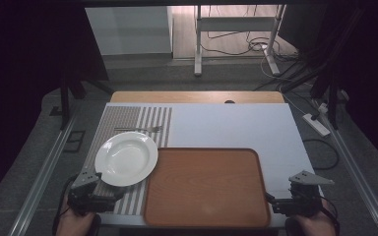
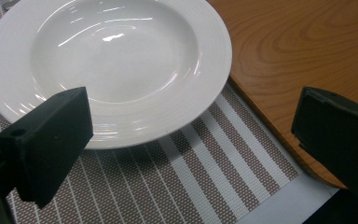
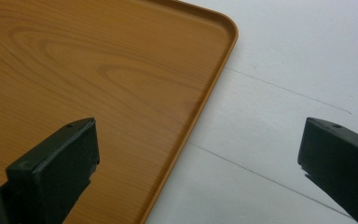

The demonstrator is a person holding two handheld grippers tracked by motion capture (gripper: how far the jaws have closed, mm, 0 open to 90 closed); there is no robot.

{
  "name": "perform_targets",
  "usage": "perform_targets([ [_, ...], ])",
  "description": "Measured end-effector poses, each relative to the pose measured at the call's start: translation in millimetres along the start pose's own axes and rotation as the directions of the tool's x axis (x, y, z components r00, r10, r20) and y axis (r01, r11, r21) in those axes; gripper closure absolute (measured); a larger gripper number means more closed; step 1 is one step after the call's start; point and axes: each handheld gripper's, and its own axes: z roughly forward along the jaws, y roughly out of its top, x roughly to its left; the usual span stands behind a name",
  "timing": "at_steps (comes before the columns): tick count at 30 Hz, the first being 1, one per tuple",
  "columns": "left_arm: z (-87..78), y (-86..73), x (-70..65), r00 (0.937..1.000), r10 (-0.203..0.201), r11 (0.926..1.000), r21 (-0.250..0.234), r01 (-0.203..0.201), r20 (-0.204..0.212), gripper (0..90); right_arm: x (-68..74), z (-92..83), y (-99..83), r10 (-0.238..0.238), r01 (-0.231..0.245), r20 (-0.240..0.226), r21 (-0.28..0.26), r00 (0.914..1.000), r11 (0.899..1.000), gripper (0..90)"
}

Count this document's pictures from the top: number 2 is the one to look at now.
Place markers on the wooden board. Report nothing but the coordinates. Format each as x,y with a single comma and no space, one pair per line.
298,46

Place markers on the striped woven placemat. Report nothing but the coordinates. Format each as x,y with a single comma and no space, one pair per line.
180,174

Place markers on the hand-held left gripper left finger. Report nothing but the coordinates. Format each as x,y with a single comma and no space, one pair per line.
48,140

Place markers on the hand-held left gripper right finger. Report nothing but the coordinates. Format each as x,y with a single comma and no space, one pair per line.
338,140

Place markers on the white ceramic plate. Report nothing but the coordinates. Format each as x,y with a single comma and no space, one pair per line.
115,71

